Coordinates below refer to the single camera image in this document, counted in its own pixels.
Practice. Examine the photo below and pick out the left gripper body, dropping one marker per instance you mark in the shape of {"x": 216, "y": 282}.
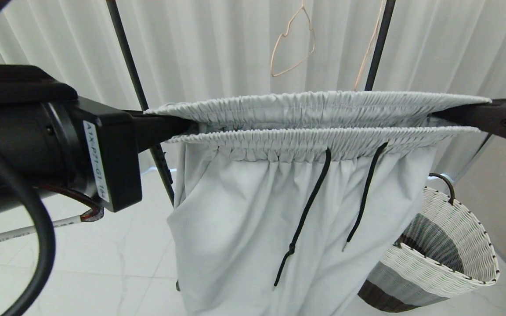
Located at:
{"x": 59, "y": 145}

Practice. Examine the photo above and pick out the pink clothes hanger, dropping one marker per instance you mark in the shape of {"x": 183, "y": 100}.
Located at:
{"x": 369, "y": 44}
{"x": 292, "y": 65}

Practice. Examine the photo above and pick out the pale grey shorts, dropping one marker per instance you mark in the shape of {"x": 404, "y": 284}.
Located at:
{"x": 257, "y": 210}

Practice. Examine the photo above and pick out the white laundry basket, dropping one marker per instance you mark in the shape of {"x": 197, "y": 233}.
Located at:
{"x": 455, "y": 228}

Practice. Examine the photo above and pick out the black clothes rack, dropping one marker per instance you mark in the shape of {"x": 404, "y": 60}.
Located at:
{"x": 124, "y": 44}

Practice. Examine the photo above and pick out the white curtain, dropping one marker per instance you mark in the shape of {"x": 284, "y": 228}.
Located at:
{"x": 218, "y": 44}

